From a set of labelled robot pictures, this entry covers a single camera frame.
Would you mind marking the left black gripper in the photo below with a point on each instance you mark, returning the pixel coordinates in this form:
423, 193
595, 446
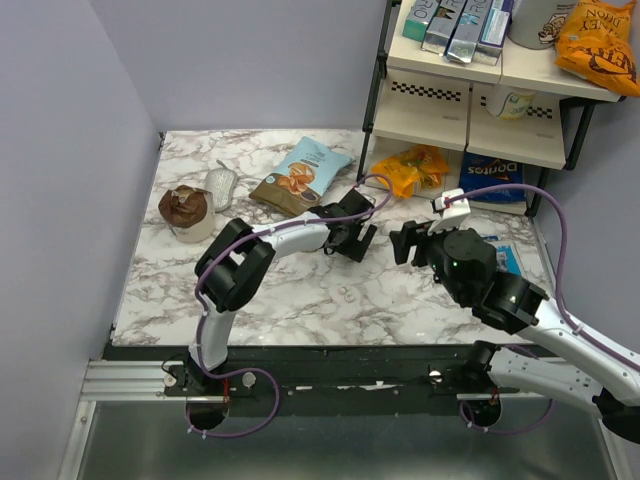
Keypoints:
356, 250

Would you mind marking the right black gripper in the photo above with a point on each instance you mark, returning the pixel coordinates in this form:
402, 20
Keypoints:
410, 232

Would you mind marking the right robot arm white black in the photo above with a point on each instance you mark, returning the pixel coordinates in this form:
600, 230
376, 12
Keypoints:
597, 374

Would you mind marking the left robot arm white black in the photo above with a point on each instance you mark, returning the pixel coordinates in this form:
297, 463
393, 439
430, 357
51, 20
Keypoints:
232, 269

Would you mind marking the orange snack bag lower shelf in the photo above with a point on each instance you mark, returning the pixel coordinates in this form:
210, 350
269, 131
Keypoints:
410, 171

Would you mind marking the blue cassava chips bag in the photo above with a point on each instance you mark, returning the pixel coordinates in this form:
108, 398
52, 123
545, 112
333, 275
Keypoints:
298, 183

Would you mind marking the blue Doritos bag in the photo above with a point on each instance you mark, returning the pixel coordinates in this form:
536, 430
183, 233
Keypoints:
479, 171

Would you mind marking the blue white card packet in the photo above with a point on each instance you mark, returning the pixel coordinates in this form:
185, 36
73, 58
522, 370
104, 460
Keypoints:
508, 259

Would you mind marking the white yellow cup on shelf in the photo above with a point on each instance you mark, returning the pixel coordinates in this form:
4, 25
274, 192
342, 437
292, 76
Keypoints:
508, 103

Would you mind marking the brown paper wrapped cup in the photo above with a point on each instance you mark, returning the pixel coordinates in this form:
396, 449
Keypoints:
188, 212

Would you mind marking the silver toothpaste box left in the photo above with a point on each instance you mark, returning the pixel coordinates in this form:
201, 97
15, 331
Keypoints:
442, 26

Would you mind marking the silver toothpaste box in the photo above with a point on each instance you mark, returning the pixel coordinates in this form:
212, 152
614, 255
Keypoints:
442, 26
464, 41

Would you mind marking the blue white toothpaste box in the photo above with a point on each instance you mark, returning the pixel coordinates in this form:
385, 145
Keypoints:
491, 41

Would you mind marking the teal toothpaste box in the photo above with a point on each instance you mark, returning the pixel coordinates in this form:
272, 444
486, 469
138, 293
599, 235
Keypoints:
418, 19

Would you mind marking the silver toothpaste box middle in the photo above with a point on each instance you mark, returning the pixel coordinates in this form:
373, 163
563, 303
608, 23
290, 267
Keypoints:
464, 41

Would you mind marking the white popcorn tub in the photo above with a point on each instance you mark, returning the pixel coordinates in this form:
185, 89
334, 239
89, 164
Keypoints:
535, 24

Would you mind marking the orange honey dijon chips bag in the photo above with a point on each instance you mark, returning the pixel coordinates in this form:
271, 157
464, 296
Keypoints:
594, 45

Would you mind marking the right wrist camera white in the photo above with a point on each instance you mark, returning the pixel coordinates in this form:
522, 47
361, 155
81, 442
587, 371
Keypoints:
451, 213

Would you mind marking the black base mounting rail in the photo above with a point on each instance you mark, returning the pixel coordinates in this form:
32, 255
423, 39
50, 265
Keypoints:
335, 381

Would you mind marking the black frame cream shelf unit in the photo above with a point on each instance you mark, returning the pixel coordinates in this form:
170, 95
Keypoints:
417, 97

